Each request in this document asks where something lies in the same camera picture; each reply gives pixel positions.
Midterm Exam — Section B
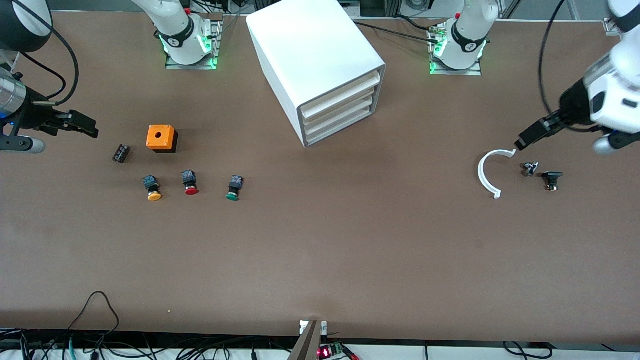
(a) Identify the green push button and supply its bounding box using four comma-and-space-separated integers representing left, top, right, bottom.
225, 175, 245, 202

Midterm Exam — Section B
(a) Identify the yellow push button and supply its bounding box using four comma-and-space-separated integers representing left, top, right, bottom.
142, 175, 163, 202

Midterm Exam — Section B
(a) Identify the red push button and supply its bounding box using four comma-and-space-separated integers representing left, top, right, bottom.
181, 170, 199, 196

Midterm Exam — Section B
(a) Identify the orange box with hole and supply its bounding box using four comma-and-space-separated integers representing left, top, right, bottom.
146, 125, 178, 154

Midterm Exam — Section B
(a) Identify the circuit board with red display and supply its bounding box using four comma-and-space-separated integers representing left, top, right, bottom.
317, 342, 358, 360

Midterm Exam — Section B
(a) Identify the small black switch part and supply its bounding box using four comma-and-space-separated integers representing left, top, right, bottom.
542, 171, 564, 192

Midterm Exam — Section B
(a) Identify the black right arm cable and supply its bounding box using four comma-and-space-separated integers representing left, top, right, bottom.
17, 25, 80, 106

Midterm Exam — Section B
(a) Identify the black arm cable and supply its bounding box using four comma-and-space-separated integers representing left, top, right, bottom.
17, 25, 80, 106
538, 0, 571, 118

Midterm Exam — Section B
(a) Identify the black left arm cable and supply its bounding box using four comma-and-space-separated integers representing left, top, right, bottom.
538, 0, 571, 118

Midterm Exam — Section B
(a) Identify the white curved plastic bracket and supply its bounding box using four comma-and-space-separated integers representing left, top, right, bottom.
477, 148, 517, 200

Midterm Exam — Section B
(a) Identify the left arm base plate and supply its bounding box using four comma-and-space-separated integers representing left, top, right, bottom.
428, 24, 483, 77

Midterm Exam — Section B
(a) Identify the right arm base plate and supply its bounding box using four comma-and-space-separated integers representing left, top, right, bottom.
165, 19, 223, 71

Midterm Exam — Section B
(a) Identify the looped black cable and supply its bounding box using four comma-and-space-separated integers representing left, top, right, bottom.
67, 291, 121, 335

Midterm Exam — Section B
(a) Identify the black cable behind cabinet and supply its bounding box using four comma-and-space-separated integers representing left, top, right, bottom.
350, 15, 443, 45

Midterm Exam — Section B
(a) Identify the black cable coil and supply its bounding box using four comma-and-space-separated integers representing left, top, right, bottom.
502, 341, 555, 360

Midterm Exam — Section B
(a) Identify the black cable bundle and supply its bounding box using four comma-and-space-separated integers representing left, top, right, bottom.
0, 329, 301, 360

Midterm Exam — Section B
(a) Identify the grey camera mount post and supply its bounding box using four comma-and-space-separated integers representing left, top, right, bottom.
287, 320, 328, 360

